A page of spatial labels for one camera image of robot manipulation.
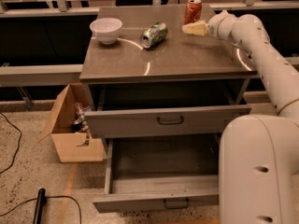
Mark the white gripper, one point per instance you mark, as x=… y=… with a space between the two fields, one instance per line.
x=214 y=26

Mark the grey upper open drawer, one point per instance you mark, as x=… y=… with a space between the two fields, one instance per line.
x=163 y=121

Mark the grey metal railing shelf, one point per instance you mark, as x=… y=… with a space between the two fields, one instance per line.
x=60 y=74

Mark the grey open drawer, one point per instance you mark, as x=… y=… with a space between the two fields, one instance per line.
x=161 y=172
x=163 y=121

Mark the snack bags in box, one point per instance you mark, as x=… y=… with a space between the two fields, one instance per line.
x=79 y=125

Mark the cardboard box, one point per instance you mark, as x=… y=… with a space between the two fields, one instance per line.
x=71 y=146

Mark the white bowl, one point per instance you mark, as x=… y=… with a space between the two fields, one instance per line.
x=106 y=30

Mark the red coke can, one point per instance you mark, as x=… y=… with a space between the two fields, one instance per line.
x=193 y=11

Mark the grey drawer cabinet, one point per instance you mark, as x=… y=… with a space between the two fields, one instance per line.
x=181 y=71

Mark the green crushed soda can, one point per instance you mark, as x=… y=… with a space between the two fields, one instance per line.
x=154 y=35

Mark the grey middle open drawer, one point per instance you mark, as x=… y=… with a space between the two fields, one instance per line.
x=161 y=172

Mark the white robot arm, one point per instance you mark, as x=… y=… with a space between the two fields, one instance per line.
x=258 y=153

